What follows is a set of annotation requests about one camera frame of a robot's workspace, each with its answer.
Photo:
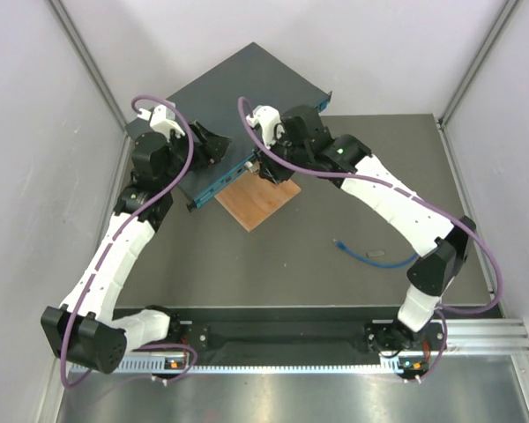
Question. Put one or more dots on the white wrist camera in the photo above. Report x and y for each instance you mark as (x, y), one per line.
(161, 120)
(268, 120)

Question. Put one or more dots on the wooden board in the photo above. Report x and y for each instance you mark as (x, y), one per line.
(251, 200)

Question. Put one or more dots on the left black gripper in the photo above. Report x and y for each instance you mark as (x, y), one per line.
(213, 152)

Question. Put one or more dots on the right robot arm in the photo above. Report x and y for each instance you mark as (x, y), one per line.
(298, 140)

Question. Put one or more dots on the blue-grey network switch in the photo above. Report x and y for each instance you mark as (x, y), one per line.
(211, 100)

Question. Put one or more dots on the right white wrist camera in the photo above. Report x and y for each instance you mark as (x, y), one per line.
(268, 120)

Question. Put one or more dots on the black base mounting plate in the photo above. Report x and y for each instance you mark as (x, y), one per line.
(301, 336)

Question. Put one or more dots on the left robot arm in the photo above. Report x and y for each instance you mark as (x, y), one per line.
(82, 330)

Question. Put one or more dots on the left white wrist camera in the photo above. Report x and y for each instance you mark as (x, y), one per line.
(161, 120)

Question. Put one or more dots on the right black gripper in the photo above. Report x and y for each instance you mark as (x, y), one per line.
(269, 170)

